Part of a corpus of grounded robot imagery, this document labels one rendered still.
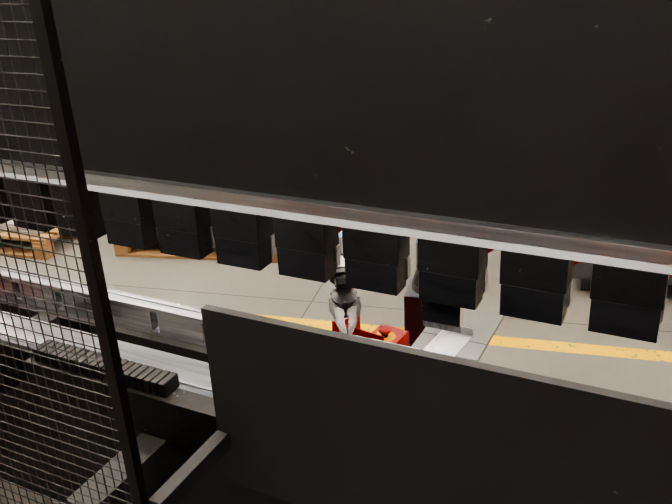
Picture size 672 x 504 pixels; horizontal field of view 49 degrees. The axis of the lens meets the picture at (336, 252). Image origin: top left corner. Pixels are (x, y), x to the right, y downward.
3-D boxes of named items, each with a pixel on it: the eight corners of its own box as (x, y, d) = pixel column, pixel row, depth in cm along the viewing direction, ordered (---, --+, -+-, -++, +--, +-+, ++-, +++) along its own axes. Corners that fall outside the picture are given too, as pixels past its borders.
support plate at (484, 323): (504, 316, 211) (504, 313, 210) (477, 363, 189) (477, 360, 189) (443, 305, 218) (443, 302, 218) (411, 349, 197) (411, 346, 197)
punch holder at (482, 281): (486, 295, 184) (489, 233, 177) (476, 310, 177) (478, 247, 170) (429, 285, 190) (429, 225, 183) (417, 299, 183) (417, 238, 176)
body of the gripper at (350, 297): (358, 318, 214) (354, 283, 221) (358, 303, 207) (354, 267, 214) (331, 320, 214) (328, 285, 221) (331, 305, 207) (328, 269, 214)
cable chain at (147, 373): (180, 386, 185) (178, 372, 183) (165, 399, 180) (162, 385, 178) (51, 350, 204) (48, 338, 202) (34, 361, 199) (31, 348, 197)
